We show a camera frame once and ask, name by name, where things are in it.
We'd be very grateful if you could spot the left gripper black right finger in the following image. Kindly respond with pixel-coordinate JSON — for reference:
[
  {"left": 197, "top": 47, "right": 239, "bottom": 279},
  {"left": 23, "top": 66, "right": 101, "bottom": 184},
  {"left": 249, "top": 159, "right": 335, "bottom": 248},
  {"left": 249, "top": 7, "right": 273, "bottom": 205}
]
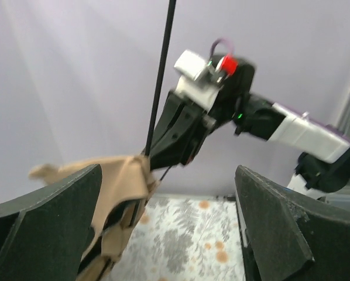
[{"left": 235, "top": 166, "right": 350, "bottom": 280}]

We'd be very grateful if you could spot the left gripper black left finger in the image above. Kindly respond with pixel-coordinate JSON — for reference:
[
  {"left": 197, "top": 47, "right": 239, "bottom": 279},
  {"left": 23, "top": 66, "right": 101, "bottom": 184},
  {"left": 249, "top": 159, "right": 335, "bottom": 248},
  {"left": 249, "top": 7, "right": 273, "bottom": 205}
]
[{"left": 0, "top": 165, "right": 102, "bottom": 280}]

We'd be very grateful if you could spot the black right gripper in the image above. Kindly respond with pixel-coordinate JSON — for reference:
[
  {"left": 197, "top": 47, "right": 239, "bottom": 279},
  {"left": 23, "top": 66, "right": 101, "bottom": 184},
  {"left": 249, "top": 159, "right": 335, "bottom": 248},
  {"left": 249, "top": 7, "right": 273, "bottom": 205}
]
[{"left": 149, "top": 89, "right": 218, "bottom": 171}]

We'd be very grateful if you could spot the black tent pole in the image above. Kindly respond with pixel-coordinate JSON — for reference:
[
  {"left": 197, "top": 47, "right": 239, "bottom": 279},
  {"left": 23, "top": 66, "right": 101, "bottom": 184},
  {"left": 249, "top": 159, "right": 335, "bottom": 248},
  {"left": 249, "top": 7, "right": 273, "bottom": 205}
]
[
  {"left": 159, "top": 166, "right": 173, "bottom": 181},
  {"left": 144, "top": 0, "right": 177, "bottom": 156}
]

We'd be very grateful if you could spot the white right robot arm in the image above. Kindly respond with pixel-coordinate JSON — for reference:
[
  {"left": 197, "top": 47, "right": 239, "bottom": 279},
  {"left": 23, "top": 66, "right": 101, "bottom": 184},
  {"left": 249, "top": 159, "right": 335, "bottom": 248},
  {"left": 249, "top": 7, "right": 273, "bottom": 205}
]
[{"left": 144, "top": 50, "right": 350, "bottom": 198}]

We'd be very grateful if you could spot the floral table mat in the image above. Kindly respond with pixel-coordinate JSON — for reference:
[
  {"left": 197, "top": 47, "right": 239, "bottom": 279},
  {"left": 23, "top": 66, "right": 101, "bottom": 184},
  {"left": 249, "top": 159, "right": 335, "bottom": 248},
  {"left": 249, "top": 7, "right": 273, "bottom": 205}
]
[{"left": 104, "top": 195, "right": 246, "bottom": 281}]

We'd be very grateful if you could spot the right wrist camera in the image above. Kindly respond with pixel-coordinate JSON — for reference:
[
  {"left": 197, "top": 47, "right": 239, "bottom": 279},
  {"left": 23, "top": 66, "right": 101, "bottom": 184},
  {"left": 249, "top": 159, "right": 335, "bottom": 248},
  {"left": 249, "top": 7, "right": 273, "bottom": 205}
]
[{"left": 173, "top": 49, "right": 239, "bottom": 111}]

